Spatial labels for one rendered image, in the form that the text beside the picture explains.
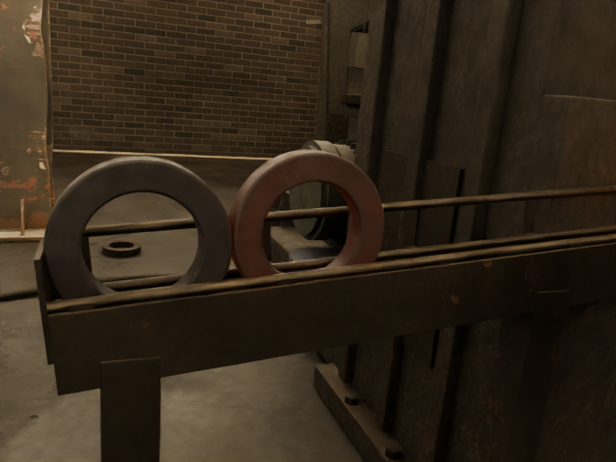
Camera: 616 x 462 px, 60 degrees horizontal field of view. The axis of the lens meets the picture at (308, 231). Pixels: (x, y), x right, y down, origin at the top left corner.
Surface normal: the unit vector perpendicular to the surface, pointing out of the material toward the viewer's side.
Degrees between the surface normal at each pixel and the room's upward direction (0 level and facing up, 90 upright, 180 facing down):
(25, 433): 0
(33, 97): 90
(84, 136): 90
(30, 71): 91
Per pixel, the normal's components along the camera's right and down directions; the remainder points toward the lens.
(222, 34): 0.36, 0.26
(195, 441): 0.08, -0.97
